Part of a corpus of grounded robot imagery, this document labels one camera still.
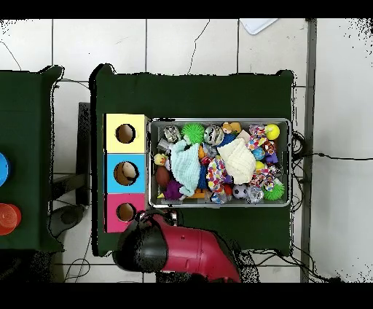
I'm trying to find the yellow duck plush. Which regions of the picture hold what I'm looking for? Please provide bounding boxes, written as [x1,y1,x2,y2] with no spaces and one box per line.
[153,152,169,167]

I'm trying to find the cream knitted cloth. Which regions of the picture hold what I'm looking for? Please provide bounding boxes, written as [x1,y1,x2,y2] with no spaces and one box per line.
[216,137,257,185]

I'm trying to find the wooden box with three holes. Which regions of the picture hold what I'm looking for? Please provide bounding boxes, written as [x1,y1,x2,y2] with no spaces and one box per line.
[103,113,151,233]

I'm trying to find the mint knitted cloth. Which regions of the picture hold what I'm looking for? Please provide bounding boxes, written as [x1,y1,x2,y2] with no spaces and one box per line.
[169,139,203,197]

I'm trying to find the green spiky rubber ball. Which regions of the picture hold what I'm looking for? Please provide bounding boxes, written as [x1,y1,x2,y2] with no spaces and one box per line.
[262,179,286,202]
[181,122,206,145]

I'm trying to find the crushed silver drink can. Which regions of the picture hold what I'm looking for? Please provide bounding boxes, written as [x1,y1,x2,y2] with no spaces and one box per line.
[162,125,182,144]
[203,124,225,146]

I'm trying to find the polka dot cloth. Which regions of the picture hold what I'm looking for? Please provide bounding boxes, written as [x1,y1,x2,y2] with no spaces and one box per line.
[205,155,228,193]

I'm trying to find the brown teddy plush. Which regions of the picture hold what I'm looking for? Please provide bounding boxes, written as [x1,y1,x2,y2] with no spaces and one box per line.
[221,121,243,135]

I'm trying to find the dark green tablecloth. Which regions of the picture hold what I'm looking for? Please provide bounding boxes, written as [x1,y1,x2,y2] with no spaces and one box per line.
[90,63,294,257]
[0,65,65,253]

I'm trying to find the small soccer ball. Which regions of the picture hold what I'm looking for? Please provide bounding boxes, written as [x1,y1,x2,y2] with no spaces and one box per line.
[232,184,248,200]

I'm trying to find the yellow ball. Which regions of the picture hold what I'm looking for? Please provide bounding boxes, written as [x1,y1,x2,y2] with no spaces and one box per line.
[264,123,281,141]

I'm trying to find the black upright panel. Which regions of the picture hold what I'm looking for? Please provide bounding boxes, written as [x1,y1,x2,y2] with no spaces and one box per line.
[76,101,92,206]

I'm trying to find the grey rounded base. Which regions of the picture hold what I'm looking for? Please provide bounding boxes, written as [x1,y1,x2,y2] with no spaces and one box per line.
[47,203,86,238]

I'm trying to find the white tray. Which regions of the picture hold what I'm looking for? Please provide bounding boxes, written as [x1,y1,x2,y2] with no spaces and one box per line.
[239,18,279,36]

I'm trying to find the blue round lid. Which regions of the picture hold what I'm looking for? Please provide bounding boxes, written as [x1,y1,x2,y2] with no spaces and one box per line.
[0,152,12,188]

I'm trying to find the red plastic cup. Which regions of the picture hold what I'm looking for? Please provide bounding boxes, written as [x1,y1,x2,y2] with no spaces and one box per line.
[0,203,23,236]

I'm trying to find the shallow wire mesh bin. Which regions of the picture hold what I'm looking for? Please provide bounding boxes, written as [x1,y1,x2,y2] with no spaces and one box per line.
[147,117,292,208]

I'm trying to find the black cable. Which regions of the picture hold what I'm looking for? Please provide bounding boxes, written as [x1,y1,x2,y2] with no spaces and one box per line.
[291,151,373,162]

